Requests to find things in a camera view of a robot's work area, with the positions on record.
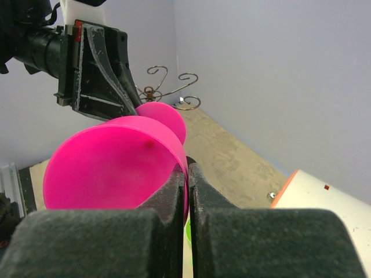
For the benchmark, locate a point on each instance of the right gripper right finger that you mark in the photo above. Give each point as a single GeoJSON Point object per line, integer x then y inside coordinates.
{"type": "Point", "coordinates": [228, 241]}

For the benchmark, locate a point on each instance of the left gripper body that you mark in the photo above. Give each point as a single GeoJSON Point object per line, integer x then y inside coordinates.
{"type": "Point", "coordinates": [69, 85]}

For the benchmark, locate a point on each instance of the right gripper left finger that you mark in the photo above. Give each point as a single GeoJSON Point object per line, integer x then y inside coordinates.
{"type": "Point", "coordinates": [143, 242]}

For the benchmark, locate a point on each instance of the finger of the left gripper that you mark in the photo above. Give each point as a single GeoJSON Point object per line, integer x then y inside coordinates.
{"type": "Point", "coordinates": [106, 99]}
{"type": "Point", "coordinates": [117, 50]}

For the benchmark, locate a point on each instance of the pink plastic wine glass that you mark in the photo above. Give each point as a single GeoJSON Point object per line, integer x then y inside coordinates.
{"type": "Point", "coordinates": [118, 164]}

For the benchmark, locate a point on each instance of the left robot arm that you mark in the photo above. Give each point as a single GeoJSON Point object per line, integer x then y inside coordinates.
{"type": "Point", "coordinates": [30, 33]}

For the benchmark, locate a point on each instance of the green plastic wine glass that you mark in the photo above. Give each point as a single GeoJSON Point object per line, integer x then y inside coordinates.
{"type": "Point", "coordinates": [188, 231]}

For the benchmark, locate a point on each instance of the white round drawer cabinet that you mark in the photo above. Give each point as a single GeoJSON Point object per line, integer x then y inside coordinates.
{"type": "Point", "coordinates": [303, 190]}

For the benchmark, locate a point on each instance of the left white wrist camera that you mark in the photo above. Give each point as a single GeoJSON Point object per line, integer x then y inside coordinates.
{"type": "Point", "coordinates": [75, 10]}

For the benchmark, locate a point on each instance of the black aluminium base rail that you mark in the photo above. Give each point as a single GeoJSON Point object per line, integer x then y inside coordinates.
{"type": "Point", "coordinates": [17, 200]}

